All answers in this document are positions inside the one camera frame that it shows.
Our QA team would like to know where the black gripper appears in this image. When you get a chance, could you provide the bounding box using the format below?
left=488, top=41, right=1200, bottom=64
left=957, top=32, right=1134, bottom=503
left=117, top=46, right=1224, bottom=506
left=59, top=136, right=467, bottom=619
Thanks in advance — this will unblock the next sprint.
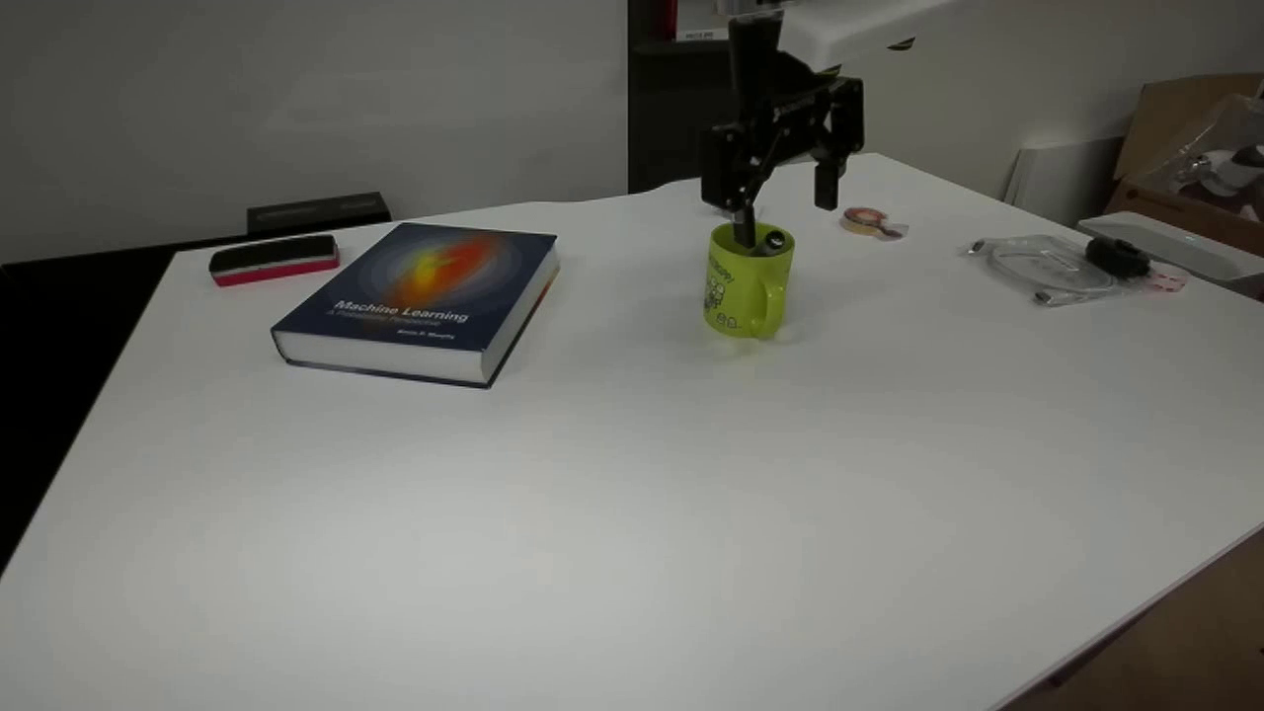
left=693, top=12, right=870, bottom=254

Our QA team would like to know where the yellow-green mug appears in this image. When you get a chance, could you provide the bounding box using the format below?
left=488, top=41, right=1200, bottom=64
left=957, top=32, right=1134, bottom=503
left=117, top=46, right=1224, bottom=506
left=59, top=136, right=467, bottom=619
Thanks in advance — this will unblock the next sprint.
left=697, top=216, right=797, bottom=342

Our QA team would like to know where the red black marker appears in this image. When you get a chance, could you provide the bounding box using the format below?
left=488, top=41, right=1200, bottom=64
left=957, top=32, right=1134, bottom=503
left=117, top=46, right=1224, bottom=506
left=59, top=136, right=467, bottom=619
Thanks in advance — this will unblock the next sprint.
left=206, top=233, right=344, bottom=292

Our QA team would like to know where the dark cabinet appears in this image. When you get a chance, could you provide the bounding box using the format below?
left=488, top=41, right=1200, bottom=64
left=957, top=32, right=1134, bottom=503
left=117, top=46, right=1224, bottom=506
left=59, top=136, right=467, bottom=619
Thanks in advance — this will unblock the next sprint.
left=625, top=0, right=742, bottom=196

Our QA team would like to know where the white bin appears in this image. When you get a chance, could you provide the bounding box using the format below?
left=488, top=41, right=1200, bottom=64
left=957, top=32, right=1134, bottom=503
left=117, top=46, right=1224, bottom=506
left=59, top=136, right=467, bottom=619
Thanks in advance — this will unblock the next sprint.
left=1003, top=125, right=1126, bottom=230

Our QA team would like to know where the clear plastic bag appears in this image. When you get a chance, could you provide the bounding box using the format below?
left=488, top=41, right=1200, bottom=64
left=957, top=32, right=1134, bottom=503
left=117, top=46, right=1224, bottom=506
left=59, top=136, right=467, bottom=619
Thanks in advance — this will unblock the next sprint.
left=962, top=230, right=1191, bottom=312

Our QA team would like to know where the blue hardcover book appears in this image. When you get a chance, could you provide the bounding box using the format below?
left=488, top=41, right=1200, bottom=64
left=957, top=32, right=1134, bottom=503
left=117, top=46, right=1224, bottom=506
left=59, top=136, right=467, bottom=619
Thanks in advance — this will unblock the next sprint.
left=268, top=216, right=563, bottom=392

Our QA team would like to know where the brown cardboard box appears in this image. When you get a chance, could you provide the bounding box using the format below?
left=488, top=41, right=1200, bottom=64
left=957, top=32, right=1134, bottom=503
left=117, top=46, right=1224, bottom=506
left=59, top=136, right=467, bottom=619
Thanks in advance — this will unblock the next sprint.
left=1104, top=67, right=1264, bottom=258

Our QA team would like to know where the white flat device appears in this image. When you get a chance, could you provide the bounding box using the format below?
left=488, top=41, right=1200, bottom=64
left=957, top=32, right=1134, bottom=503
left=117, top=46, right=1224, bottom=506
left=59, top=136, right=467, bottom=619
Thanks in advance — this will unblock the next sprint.
left=1079, top=211, right=1264, bottom=288

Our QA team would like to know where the black round pouch with strap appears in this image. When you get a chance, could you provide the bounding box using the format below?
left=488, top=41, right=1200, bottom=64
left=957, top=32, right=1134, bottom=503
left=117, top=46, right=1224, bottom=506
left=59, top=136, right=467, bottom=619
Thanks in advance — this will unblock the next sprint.
left=1083, top=233, right=1152, bottom=284

